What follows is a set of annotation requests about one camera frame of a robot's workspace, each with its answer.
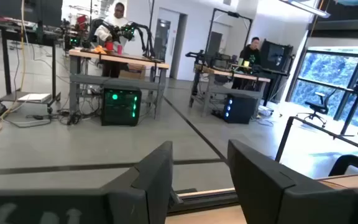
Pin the green-lit computer tower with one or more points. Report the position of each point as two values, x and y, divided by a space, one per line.
120 109

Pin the black overhead frame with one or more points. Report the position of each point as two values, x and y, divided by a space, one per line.
233 14

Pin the pink cup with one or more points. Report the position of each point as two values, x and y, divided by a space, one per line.
119 49

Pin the blue-lit computer tower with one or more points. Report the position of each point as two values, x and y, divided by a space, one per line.
241 109

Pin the black table edge rail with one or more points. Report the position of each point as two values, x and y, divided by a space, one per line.
204 202

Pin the yellow cup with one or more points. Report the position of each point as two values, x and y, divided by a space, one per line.
246 63

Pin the grey door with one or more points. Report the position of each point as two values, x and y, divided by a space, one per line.
163 40

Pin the black rolling stand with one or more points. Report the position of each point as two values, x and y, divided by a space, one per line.
6 62

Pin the long ceiling light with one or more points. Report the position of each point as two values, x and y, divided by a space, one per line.
309 7

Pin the cardboard box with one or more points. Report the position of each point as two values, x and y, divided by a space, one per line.
132 73

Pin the large glass window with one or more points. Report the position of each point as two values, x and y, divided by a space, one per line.
328 68

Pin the person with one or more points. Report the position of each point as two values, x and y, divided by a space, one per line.
252 54
117 21

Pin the background black robot arm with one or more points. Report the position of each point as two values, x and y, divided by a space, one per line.
145 31
197 55
96 23

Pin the wooden work table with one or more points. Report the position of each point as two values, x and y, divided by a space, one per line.
228 73
135 60

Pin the white flat box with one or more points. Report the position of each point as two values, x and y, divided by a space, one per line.
34 97

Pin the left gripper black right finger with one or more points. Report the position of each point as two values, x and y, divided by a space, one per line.
259 180

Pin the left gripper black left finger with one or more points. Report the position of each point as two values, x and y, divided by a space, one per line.
154 174

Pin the orange cloth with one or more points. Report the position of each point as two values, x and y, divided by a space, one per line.
99 49

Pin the black monitor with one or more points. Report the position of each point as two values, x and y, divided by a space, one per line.
275 54

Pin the red cup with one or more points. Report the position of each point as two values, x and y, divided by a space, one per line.
109 46

